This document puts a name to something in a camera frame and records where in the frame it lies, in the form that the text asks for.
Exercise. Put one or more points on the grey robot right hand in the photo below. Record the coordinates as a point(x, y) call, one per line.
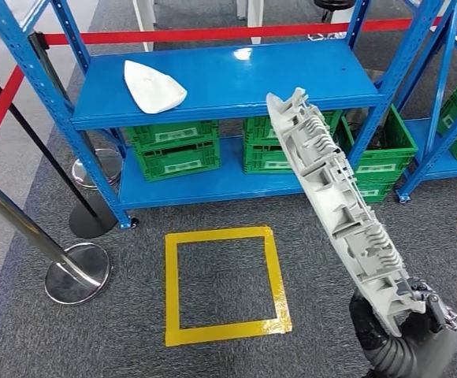
point(437, 349)

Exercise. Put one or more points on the grey plastic wheel hubcap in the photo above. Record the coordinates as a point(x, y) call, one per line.
point(338, 208)

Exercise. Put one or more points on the yellow floor tape square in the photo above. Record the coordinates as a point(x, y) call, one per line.
point(171, 287)

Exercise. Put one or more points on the black round stool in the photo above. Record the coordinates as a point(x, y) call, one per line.
point(331, 3)

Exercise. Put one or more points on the white desk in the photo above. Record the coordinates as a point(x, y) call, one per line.
point(254, 15)

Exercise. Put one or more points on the white plastic mirror cover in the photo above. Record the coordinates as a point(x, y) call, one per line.
point(153, 88)

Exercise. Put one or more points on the black stanchion with black base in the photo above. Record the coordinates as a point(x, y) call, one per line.
point(91, 221)

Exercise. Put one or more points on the chrome stanchion with chrome base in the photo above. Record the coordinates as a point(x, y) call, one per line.
point(79, 274)
point(39, 40)

